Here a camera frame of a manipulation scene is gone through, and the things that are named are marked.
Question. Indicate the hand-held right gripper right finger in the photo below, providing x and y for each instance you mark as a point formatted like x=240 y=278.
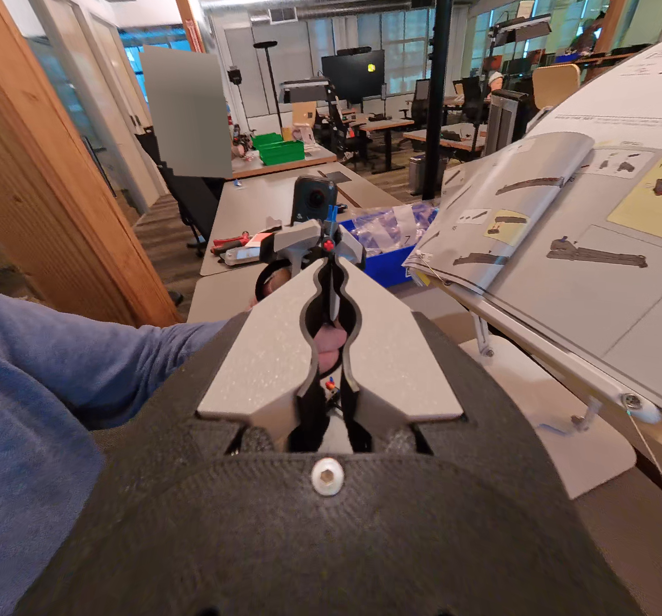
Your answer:
x=403 y=367

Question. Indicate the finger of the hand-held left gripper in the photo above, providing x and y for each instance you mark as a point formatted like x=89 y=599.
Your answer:
x=297 y=237
x=352 y=251

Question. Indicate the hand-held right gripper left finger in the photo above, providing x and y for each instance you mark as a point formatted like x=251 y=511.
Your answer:
x=258 y=362

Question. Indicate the small black lego assembly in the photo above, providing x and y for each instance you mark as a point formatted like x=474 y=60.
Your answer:
x=329 y=246

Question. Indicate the person's left forearm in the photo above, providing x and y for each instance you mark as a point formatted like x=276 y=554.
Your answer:
x=77 y=367

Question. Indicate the lego instruction booklet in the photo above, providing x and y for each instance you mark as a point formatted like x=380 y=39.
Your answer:
x=543 y=243

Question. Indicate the person's left hand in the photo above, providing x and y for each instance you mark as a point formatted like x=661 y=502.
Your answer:
x=331 y=347

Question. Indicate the blue plastic bin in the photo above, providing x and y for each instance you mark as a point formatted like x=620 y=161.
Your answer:
x=382 y=267

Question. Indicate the green plastic bin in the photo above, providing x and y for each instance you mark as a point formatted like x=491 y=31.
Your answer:
x=269 y=141
x=282 y=153

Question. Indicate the grey trash can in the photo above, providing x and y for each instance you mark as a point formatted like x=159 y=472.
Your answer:
x=426 y=176

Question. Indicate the black office chair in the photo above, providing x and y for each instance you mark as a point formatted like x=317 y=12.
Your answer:
x=191 y=202

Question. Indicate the black floor lamp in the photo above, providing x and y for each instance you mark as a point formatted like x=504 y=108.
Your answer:
x=272 y=88

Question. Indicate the white book stand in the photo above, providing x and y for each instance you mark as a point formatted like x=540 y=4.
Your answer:
x=543 y=409

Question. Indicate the black metal pole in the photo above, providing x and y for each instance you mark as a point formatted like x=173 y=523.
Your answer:
x=439 y=83

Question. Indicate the wooden door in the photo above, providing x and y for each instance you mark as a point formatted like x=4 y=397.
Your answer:
x=62 y=212

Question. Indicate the wooden chair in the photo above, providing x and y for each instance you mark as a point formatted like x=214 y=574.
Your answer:
x=556 y=85

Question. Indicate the black wall monitor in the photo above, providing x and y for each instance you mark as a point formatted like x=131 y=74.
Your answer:
x=354 y=75

